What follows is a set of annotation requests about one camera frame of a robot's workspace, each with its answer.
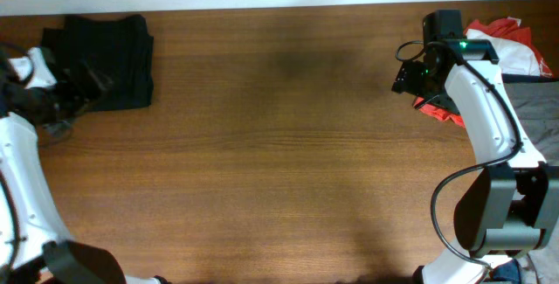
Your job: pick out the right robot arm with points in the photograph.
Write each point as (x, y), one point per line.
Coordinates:
(510, 209)

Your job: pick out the white garment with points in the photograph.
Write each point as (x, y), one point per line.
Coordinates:
(514, 57)

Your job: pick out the red garment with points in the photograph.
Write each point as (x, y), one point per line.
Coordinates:
(510, 28)

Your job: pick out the black shorts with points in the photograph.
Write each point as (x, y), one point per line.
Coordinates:
(121, 50)

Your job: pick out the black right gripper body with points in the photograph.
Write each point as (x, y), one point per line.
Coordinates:
(413, 74)

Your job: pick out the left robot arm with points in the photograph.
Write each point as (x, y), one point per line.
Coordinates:
(34, 239)

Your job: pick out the blue jeans garment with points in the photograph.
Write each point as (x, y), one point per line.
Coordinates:
(508, 272)

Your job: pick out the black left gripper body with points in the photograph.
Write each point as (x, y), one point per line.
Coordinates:
(58, 103)

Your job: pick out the grey garment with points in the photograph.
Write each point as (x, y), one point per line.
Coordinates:
(536, 105)

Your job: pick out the dark navy garment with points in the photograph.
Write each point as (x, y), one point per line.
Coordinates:
(518, 78)

